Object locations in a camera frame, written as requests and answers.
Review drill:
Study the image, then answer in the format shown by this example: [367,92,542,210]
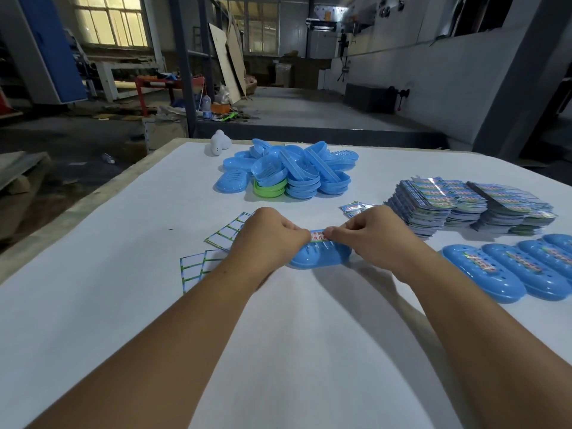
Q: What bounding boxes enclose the stacks of colourful sticker sheets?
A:
[384,176,558,240]

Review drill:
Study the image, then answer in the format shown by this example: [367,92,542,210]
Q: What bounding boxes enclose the grey slanted pillar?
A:
[472,0,572,161]

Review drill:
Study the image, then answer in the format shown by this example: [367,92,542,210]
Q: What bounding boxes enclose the pale wooden crate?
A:
[142,116,188,153]

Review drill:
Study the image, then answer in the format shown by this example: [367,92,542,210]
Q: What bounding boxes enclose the pile of blue soap dishes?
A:
[214,138,360,201]

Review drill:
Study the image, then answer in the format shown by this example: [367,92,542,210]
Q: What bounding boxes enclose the white metal workbench frame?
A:
[85,53,166,102]

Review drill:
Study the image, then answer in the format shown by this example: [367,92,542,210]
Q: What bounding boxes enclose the person's left forearm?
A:
[26,259,269,429]

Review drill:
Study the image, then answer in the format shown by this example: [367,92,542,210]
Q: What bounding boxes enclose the wide window with grid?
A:
[219,0,281,55]

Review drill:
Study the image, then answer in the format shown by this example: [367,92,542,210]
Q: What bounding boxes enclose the glossy sticker sheets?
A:
[338,201,376,219]

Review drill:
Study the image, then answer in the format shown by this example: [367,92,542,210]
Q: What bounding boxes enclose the wooden pallet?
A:
[0,150,50,192]

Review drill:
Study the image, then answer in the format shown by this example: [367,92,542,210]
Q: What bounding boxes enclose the blue and white machine cabinet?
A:
[17,0,88,105]

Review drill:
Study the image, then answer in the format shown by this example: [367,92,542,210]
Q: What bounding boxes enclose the black box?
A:
[344,83,397,114]

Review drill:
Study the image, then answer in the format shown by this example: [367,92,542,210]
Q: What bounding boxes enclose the brown leaning board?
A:
[226,17,247,97]

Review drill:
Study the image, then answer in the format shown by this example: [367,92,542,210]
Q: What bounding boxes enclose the silver machine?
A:
[306,6,349,60]

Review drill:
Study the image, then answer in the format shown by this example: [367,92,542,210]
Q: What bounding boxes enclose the person's right forearm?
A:
[400,252,572,429]

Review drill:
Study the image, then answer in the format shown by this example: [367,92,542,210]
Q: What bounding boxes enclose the fanned backing sheets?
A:
[204,212,253,251]

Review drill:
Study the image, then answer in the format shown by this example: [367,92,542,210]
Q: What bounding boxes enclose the red metal table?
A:
[135,75,206,117]

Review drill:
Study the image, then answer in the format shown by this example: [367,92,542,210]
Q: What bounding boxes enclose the thick dark steel post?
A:
[169,0,198,139]

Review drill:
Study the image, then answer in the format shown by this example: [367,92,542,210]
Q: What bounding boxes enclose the thin dark steel post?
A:
[198,0,215,100]

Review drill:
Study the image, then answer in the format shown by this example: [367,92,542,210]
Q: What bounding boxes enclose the person's right hand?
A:
[322,205,432,284]

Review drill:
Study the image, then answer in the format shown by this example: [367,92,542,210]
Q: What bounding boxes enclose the large bright window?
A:
[71,0,148,48]

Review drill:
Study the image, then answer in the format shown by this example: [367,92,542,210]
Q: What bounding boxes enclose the person's left hand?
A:
[230,207,312,287]

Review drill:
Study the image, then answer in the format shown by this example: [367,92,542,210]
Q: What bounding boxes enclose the small white plastic figure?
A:
[210,129,232,157]

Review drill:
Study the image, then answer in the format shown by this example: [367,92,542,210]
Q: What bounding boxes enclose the pale leaning plywood board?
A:
[209,23,242,105]

